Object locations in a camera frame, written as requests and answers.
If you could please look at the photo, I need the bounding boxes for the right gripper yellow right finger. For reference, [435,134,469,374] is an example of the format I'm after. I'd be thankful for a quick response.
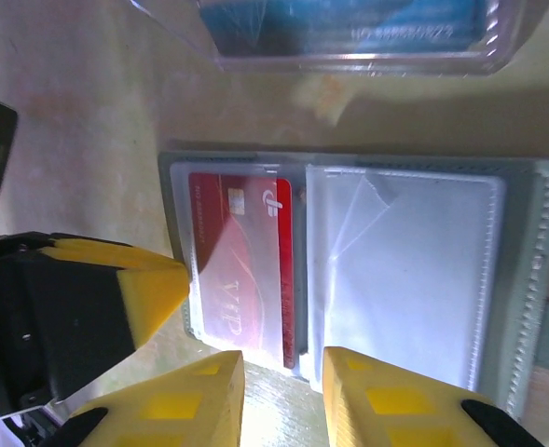
[323,345,548,447]

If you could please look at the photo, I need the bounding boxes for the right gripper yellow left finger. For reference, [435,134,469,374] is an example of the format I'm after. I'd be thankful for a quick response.
[62,349,246,447]

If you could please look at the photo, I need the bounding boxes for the red VIP card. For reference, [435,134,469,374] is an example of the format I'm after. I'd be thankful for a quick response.
[188,172,299,370]

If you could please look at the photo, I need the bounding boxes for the pale green card holder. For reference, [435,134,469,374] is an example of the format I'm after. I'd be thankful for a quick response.
[157,148,549,420]

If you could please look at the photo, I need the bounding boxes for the blue VIP card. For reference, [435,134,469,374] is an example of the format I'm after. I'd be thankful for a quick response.
[301,0,487,52]

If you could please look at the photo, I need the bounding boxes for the clear plastic tray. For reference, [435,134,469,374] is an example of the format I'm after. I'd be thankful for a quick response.
[127,0,529,79]

